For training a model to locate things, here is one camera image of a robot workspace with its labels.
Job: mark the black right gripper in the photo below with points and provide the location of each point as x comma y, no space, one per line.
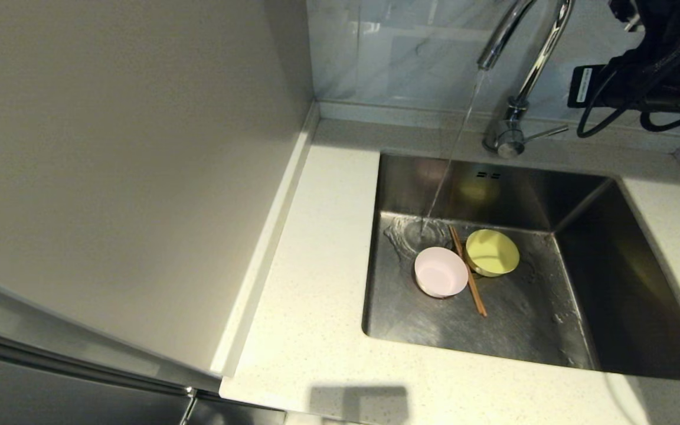
659,71

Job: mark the chrome gooseneck kitchen faucet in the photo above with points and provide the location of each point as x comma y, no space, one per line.
508,139

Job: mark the yellow plastic bowl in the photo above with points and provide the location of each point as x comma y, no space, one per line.
491,252

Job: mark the brown wooden chopstick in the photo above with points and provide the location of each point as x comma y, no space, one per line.
460,242
457,242

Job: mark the pink plastic bowl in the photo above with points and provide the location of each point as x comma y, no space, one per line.
440,271

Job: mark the stainless steel sink basin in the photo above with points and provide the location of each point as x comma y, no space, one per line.
523,330

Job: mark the running water stream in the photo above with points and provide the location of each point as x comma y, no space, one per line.
454,147

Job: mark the tall beige cabinet panel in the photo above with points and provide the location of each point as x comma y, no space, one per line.
110,147

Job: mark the dark grey cabinet front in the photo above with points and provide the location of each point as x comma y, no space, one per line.
51,401

